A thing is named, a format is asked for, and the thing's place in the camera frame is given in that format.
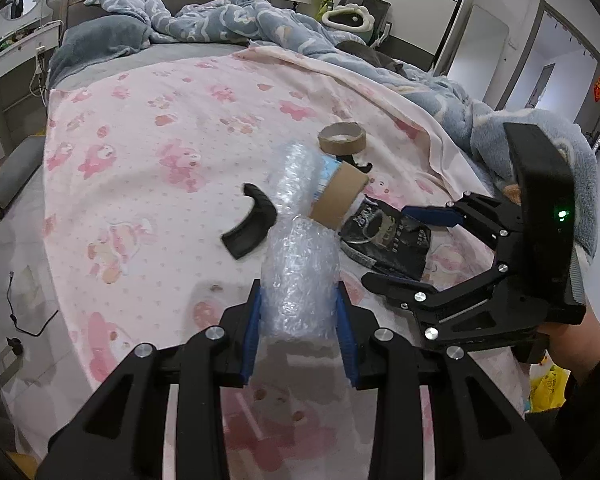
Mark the grey pillow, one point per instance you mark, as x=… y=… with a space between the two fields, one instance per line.
x=100 y=40

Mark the black mesh chair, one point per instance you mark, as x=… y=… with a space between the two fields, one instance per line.
x=375 y=10

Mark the white bedside desk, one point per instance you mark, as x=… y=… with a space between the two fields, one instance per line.
x=15 y=55

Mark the grey bed sheet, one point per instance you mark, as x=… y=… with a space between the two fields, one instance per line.
x=145 y=57

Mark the pink printed blanket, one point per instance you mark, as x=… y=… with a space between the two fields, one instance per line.
x=160 y=125

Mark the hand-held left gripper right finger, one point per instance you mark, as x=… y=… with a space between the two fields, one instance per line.
x=344 y=340

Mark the blue-grey printed duvet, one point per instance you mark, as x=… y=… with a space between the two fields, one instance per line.
x=290 y=25

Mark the yellow plastic bag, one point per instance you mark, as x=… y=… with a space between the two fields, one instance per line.
x=550 y=385

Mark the cardboard tube with blue label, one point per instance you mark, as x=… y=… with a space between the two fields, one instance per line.
x=337 y=195

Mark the black curved plastic piece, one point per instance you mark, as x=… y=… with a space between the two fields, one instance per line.
x=252 y=227

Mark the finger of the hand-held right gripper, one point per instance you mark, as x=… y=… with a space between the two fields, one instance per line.
x=395 y=285
x=430 y=215

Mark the white door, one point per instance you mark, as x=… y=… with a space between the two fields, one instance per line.
x=487 y=55

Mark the person's right forearm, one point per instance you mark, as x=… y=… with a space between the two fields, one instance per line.
x=580 y=355

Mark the grey stool cushion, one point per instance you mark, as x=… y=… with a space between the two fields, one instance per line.
x=12 y=175

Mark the clear bubble wrap roll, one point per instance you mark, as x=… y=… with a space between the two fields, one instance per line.
x=297 y=270

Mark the white wardrobe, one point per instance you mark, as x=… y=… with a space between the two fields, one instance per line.
x=410 y=5

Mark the brown cardboard tape core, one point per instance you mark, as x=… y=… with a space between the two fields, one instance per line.
x=342 y=146

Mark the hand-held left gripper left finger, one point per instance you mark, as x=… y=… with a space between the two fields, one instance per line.
x=252 y=330

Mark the small black plastic hook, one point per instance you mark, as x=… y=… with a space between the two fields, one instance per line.
x=360 y=165

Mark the black snack packet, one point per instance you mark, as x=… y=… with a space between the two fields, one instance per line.
x=385 y=240

